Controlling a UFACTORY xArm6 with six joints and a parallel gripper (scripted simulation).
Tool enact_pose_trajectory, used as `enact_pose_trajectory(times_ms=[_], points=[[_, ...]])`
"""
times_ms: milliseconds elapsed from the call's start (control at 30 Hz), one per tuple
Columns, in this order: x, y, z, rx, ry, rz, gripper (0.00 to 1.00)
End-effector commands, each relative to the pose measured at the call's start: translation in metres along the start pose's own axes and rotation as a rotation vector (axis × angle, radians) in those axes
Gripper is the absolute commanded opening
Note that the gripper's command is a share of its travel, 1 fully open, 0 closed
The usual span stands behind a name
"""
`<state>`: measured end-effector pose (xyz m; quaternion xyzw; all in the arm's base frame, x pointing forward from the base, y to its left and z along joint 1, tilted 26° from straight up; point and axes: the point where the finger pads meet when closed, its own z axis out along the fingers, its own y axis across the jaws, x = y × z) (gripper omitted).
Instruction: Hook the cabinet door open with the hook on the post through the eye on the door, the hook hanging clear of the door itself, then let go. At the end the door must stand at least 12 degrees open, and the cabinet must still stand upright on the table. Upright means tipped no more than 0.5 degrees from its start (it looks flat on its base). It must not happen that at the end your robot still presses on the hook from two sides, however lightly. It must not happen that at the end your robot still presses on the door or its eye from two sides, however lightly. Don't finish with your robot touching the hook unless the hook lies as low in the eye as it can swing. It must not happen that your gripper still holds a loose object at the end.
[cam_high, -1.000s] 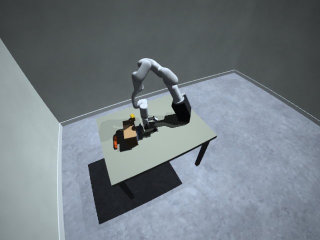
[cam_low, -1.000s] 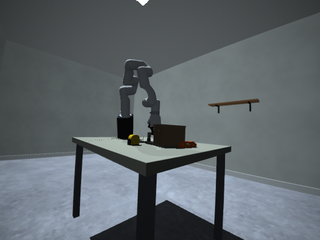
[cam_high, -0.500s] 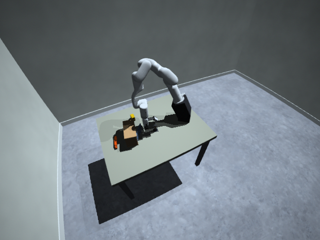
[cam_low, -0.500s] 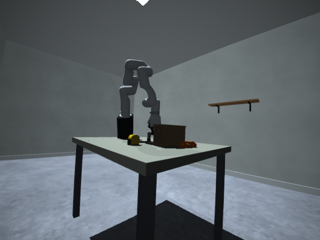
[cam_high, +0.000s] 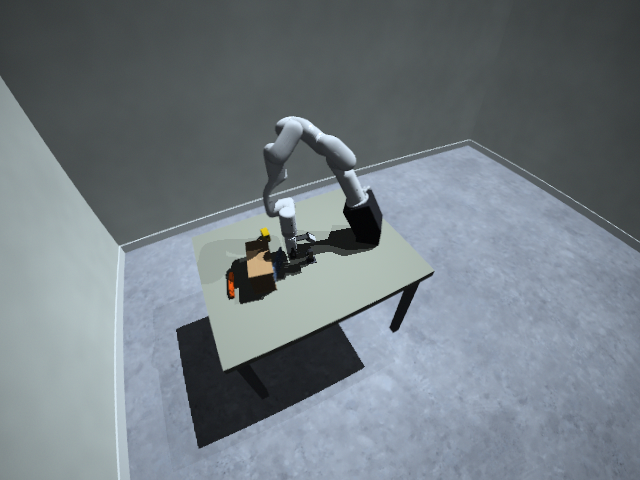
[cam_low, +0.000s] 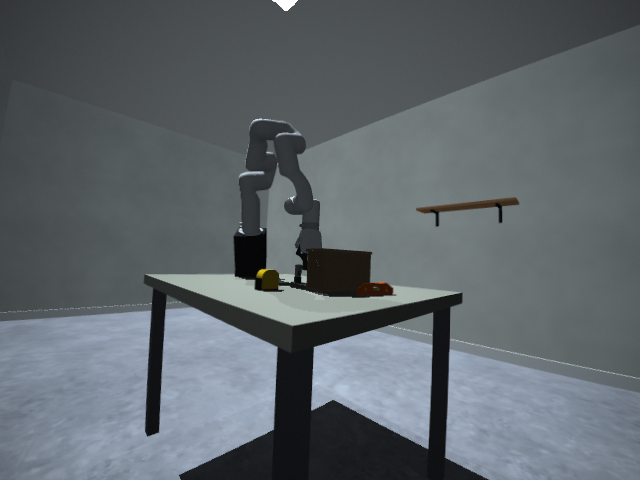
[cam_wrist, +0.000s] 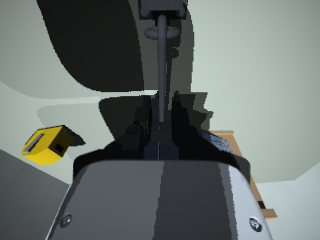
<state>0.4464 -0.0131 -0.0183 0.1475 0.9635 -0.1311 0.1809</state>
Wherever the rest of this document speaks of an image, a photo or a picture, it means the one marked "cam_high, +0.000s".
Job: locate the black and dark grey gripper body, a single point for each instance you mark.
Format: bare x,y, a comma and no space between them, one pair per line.
290,243

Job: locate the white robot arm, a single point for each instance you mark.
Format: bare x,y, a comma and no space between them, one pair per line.
339,158

